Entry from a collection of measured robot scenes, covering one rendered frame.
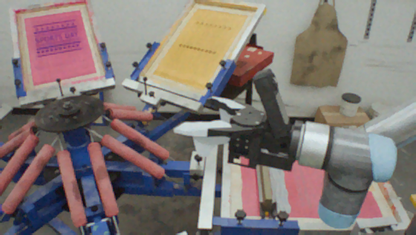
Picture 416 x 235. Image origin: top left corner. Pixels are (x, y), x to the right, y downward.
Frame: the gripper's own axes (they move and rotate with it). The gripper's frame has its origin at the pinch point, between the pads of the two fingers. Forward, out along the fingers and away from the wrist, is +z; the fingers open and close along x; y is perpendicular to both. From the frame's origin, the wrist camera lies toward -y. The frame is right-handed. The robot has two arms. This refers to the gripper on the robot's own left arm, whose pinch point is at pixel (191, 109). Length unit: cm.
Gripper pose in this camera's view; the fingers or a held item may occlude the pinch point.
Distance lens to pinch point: 57.1
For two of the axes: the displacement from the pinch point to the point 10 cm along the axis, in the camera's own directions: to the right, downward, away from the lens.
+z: -9.3, -1.9, 3.0
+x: 3.5, -3.8, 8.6
